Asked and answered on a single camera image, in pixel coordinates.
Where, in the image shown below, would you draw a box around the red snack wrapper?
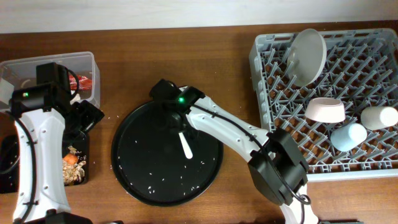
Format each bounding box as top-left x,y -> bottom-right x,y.
69,74 -> 93,90

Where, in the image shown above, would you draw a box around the white plastic fork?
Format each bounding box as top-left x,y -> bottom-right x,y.
178,132 -> 193,159

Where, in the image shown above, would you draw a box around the orange carrot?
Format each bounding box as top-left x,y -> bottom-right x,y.
63,153 -> 78,165

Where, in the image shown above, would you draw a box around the rice and food scraps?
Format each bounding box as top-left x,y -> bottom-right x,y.
62,146 -> 86,186

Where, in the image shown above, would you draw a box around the white plate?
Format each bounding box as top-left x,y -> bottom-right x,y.
285,29 -> 327,87

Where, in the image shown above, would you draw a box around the small white bowl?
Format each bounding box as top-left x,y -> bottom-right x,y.
305,98 -> 345,123

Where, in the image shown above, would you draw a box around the light blue cup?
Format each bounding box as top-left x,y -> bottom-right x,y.
330,123 -> 368,152

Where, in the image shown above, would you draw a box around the white cup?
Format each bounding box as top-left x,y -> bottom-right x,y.
361,106 -> 397,131

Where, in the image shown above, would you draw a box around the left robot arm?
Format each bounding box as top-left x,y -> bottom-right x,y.
7,62 -> 104,223

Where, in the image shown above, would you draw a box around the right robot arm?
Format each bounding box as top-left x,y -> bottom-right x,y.
149,79 -> 319,224

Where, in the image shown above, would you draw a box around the grey dishwasher rack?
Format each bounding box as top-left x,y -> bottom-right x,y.
249,29 -> 397,182

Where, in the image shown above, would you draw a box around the clear plastic bin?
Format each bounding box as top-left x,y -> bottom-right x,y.
1,52 -> 101,112

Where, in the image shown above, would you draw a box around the black rectangular tray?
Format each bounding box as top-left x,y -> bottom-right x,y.
1,134 -> 90,194

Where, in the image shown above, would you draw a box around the round black serving tray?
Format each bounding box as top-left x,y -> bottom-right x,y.
111,101 -> 224,207

